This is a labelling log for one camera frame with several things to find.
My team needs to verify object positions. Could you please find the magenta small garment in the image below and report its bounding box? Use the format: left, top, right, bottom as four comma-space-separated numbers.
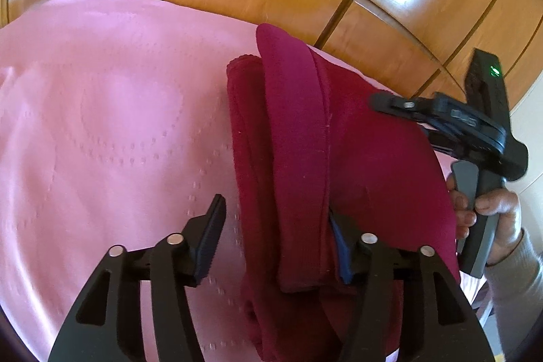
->
226, 23, 462, 362

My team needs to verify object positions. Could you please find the person's right forearm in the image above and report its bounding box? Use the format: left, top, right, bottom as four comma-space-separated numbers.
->
484, 228, 543, 362

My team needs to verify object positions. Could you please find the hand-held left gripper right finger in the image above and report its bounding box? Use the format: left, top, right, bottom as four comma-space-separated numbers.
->
329, 209, 495, 362

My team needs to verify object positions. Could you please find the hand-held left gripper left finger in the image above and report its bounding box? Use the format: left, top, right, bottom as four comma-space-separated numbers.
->
49, 194, 226, 362

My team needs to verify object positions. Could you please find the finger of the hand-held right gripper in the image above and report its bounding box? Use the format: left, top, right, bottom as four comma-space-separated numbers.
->
369, 91, 439, 126

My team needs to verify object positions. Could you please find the person's right hand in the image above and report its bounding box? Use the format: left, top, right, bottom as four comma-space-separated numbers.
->
446, 174, 523, 266

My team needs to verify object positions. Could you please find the pink patterned blanket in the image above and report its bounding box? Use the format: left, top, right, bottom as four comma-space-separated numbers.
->
0, 0, 493, 362

